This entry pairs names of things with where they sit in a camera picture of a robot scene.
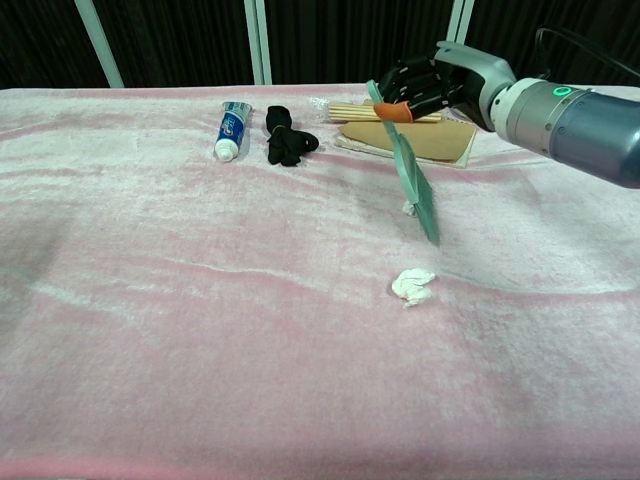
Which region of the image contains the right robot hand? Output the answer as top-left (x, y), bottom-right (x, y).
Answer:
top-left (374, 40), bottom-right (517, 133)

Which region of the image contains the teal plastic dustpan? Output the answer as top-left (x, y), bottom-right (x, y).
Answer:
top-left (366, 79), bottom-right (441, 247)

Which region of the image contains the brown paper envelope stack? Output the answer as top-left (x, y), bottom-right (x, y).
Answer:
top-left (334, 118), bottom-right (479, 169)

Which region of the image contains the bundle of wooden sticks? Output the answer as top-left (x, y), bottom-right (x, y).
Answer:
top-left (327, 100), bottom-right (444, 124)

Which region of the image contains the black sock bundle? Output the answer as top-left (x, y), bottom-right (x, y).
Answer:
top-left (264, 104), bottom-right (320, 168)

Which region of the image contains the blue white toothpaste tube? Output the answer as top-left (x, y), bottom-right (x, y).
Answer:
top-left (213, 100), bottom-right (253, 164)

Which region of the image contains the pink plush tablecloth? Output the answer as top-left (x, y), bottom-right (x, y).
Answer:
top-left (0, 82), bottom-right (640, 480)

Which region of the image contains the white double frame post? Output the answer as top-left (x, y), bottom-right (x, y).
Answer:
top-left (445, 0), bottom-right (475, 45)
top-left (243, 0), bottom-right (274, 85)

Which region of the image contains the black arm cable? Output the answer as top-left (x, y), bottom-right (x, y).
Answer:
top-left (534, 27), bottom-right (640, 82)

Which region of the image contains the slanted white frame post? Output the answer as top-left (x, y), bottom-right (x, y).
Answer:
top-left (74, 0), bottom-right (125, 89)

